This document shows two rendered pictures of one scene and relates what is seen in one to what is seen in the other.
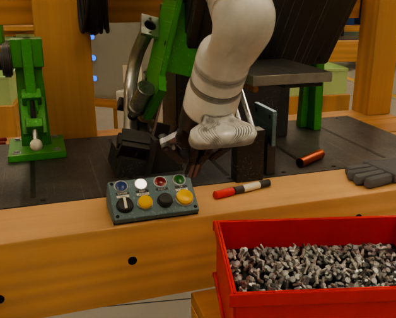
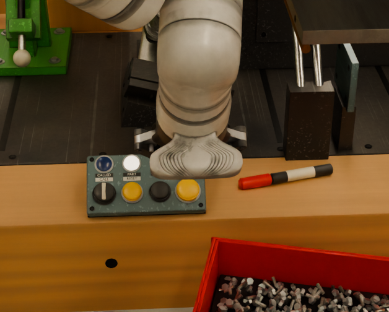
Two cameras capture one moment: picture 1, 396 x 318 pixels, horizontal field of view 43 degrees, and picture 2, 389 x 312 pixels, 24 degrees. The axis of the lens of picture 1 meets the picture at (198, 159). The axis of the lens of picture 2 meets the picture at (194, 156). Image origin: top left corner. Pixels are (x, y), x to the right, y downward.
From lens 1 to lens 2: 0.38 m
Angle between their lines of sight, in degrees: 19
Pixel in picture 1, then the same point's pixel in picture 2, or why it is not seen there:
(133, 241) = (112, 241)
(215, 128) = (184, 155)
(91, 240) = (56, 234)
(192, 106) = (160, 119)
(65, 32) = not seen: outside the picture
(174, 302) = not seen: hidden behind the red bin
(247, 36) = (194, 83)
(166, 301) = not seen: hidden behind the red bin
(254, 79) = (304, 34)
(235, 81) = (205, 107)
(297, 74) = (375, 30)
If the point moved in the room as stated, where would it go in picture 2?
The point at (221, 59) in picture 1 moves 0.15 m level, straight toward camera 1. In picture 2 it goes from (176, 90) to (113, 183)
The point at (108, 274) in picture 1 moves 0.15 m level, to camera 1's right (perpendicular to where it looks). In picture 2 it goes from (78, 275) to (191, 294)
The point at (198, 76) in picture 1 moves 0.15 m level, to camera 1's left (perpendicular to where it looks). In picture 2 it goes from (161, 91) to (13, 73)
